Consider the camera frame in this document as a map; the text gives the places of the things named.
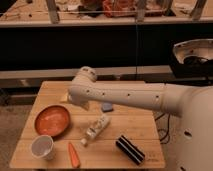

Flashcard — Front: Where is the orange ceramic bowl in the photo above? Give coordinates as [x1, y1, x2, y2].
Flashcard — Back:
[34, 105, 70, 137]

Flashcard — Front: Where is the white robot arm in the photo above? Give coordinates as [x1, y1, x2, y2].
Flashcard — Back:
[67, 66, 213, 171]

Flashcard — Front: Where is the wooden table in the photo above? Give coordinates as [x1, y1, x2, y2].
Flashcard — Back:
[10, 81, 165, 169]

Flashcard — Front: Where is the blue sponge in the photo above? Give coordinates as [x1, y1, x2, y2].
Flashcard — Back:
[101, 103, 113, 112]

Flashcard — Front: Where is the white plastic bottle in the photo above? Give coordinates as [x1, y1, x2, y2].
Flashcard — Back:
[80, 114, 111, 147]

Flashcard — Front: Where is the white paper cup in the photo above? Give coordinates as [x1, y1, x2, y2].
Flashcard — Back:
[30, 135, 55, 160]

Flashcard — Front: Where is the orange carrot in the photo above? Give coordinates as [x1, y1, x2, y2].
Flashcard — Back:
[68, 143, 80, 168]

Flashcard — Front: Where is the black striped box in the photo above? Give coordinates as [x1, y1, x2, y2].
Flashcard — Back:
[115, 135, 145, 165]

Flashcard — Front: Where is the orange crate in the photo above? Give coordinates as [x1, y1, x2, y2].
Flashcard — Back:
[102, 0, 135, 17]

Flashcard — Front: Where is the black cable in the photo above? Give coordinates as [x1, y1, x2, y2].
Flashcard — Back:
[154, 113, 172, 145]

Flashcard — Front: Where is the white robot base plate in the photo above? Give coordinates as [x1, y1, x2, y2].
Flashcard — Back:
[173, 39, 213, 64]

